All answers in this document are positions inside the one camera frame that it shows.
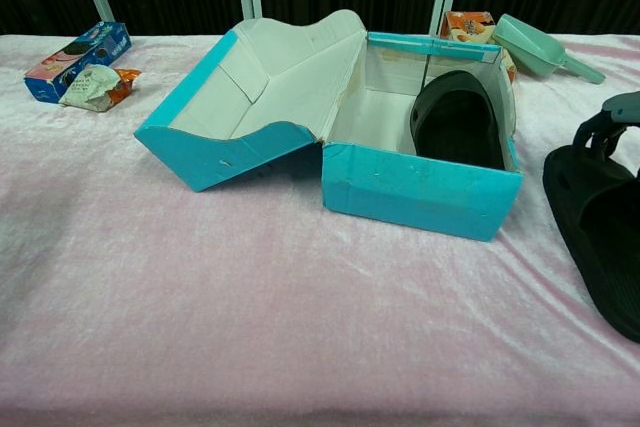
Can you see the orange biscuit box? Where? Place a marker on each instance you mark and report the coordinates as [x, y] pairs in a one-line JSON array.
[[467, 27]]

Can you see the blue cookie box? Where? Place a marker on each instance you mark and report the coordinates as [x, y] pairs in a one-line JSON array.
[[100, 39]]

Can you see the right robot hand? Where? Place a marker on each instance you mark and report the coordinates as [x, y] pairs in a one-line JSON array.
[[622, 109]]

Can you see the teal cardboard shoe box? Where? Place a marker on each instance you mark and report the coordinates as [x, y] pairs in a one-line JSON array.
[[415, 197]]

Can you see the black rubber slipper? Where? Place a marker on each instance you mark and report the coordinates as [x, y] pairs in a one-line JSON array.
[[455, 122], [615, 247]]

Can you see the mint green plastic scoop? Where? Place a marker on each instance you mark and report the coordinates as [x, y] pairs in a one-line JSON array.
[[530, 47]]

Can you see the crumpled white snack wrapper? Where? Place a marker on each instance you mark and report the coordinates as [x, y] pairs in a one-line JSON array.
[[87, 87]]

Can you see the small orange snack packet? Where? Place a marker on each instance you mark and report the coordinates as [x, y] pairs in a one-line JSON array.
[[127, 84]]

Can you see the pink velvet tablecloth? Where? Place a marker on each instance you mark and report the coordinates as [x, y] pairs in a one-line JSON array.
[[250, 297]]

